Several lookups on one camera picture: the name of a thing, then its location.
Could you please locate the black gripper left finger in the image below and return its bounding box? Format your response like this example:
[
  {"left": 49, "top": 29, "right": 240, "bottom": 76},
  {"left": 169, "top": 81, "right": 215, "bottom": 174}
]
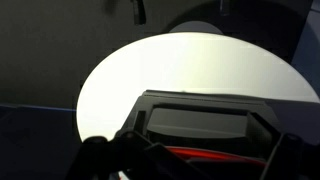
[{"left": 65, "top": 129, "right": 214, "bottom": 180}]

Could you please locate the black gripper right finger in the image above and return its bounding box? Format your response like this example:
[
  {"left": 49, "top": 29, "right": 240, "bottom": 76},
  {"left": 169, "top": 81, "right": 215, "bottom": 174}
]
[{"left": 259, "top": 132, "right": 305, "bottom": 180}]

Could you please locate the grey toy stove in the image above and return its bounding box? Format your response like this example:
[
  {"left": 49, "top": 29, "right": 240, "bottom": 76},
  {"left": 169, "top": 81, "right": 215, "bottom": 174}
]
[{"left": 114, "top": 89, "right": 320, "bottom": 180}]

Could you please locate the dark hanging clamp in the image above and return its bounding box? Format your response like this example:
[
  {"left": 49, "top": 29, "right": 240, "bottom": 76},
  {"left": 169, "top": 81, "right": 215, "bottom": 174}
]
[{"left": 130, "top": 0, "right": 148, "bottom": 26}]

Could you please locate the grey round disc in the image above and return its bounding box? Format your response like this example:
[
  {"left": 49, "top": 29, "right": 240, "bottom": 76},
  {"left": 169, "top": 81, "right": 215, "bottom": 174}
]
[{"left": 169, "top": 20, "right": 223, "bottom": 35}]

